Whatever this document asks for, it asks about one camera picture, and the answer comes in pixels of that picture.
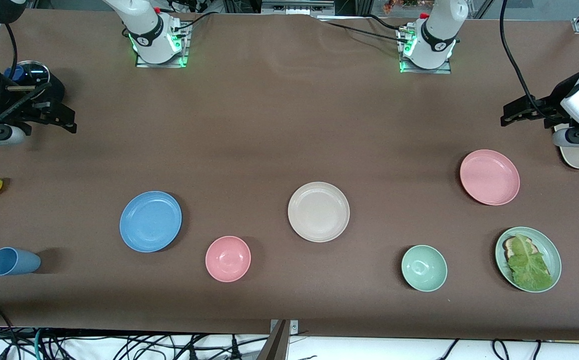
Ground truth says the black base cable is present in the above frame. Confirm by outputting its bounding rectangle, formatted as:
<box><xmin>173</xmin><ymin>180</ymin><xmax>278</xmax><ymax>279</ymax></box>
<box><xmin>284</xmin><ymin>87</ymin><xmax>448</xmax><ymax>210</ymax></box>
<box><xmin>317</xmin><ymin>19</ymin><xmax>413</xmax><ymax>43</ymax></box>
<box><xmin>367</xmin><ymin>14</ymin><xmax>406</xmax><ymax>32</ymax></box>
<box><xmin>172</xmin><ymin>10</ymin><xmax>216</xmax><ymax>34</ymax></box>

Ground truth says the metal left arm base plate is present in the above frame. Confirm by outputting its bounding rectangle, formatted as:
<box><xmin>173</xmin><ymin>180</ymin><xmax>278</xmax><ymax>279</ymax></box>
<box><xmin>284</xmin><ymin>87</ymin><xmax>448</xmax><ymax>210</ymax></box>
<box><xmin>398</xmin><ymin>27</ymin><xmax>453</xmax><ymax>75</ymax></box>

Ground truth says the dark triangular strut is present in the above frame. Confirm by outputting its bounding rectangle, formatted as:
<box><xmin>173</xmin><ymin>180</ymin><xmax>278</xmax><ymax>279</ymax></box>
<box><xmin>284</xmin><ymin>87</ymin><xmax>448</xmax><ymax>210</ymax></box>
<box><xmin>256</xmin><ymin>320</ymin><xmax>290</xmax><ymax>360</ymax></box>

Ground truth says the green plate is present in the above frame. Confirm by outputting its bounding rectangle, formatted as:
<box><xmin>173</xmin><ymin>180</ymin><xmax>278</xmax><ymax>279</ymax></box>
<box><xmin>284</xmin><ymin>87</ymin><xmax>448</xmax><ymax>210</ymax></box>
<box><xmin>494</xmin><ymin>226</ymin><xmax>563</xmax><ymax>294</ymax></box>

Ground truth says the bread slice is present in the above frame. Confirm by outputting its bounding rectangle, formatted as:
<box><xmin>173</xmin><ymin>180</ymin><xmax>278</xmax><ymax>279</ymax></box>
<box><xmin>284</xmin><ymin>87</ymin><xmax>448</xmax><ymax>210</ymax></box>
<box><xmin>502</xmin><ymin>236</ymin><xmax>538</xmax><ymax>261</ymax></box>

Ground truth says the orange plant decoration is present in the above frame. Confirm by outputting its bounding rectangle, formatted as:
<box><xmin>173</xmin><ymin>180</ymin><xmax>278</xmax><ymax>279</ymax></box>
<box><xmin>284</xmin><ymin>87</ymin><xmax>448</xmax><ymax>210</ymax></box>
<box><xmin>383</xmin><ymin>0</ymin><xmax>435</xmax><ymax>14</ymax></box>

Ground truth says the glass lid with blue knob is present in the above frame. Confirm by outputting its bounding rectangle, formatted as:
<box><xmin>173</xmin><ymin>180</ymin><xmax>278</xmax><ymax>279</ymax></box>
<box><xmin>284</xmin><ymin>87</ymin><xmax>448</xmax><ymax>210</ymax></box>
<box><xmin>7</xmin><ymin>60</ymin><xmax>51</xmax><ymax>96</ymax></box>

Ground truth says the brown table cover cloth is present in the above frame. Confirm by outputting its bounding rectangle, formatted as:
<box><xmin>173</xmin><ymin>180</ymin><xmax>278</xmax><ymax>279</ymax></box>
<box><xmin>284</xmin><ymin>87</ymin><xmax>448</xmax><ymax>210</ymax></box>
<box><xmin>0</xmin><ymin>7</ymin><xmax>579</xmax><ymax>342</ymax></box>

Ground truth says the pink plate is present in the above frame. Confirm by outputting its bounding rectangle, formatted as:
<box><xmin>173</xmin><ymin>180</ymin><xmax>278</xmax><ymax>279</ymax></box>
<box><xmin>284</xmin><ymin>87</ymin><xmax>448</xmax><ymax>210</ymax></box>
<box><xmin>459</xmin><ymin>149</ymin><xmax>521</xmax><ymax>206</ymax></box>

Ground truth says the blue cup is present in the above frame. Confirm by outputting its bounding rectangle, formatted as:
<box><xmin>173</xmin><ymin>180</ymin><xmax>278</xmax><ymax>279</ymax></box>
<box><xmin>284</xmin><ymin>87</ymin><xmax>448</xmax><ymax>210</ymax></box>
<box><xmin>0</xmin><ymin>247</ymin><xmax>42</xmax><ymax>277</ymax></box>

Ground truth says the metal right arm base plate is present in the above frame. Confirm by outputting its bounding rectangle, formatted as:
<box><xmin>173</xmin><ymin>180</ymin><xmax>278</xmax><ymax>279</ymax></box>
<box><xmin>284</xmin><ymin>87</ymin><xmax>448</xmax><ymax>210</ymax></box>
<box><xmin>135</xmin><ymin>20</ymin><xmax>189</xmax><ymax>69</ymax></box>

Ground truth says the blue plate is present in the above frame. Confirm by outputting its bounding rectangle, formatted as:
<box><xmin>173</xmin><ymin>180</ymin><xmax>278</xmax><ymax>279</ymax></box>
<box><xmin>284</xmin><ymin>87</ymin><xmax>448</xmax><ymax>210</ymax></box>
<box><xmin>119</xmin><ymin>190</ymin><xmax>183</xmax><ymax>253</ymax></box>

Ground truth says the beige plate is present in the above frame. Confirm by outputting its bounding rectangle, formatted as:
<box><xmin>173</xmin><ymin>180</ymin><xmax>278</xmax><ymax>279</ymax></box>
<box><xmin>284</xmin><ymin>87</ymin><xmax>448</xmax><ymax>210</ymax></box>
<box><xmin>287</xmin><ymin>181</ymin><xmax>351</xmax><ymax>243</ymax></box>

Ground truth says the black pot with blue handle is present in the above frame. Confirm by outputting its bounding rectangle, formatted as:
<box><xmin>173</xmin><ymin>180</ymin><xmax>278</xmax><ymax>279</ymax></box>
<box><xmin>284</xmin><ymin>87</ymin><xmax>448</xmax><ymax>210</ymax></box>
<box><xmin>4</xmin><ymin>60</ymin><xmax>66</xmax><ymax>115</ymax></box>

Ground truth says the green lettuce leaf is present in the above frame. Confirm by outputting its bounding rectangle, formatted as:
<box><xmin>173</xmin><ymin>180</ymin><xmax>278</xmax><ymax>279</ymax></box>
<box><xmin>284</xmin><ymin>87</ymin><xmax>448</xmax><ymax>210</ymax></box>
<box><xmin>507</xmin><ymin>233</ymin><xmax>554</xmax><ymax>292</ymax></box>

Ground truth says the grey metal frame box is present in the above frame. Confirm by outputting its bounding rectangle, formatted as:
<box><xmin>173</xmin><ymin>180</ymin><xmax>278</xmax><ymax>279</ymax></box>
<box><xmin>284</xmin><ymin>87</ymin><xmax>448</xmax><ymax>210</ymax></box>
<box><xmin>261</xmin><ymin>0</ymin><xmax>336</xmax><ymax>16</ymax></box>

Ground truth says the small pink bowl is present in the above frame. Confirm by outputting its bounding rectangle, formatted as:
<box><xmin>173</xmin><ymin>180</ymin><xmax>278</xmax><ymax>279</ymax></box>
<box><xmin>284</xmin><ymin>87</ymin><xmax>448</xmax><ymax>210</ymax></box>
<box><xmin>205</xmin><ymin>235</ymin><xmax>252</xmax><ymax>283</ymax></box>

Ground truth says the small metal table bracket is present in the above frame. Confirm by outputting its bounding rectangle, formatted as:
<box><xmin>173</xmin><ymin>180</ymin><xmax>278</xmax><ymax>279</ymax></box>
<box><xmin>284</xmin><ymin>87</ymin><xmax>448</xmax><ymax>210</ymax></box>
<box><xmin>269</xmin><ymin>320</ymin><xmax>299</xmax><ymax>335</ymax></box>

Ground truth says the small green bowl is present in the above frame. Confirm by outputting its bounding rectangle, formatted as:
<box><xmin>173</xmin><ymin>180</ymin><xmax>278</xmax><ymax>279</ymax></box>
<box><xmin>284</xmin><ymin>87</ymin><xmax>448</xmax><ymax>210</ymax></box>
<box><xmin>401</xmin><ymin>244</ymin><xmax>448</xmax><ymax>293</ymax></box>

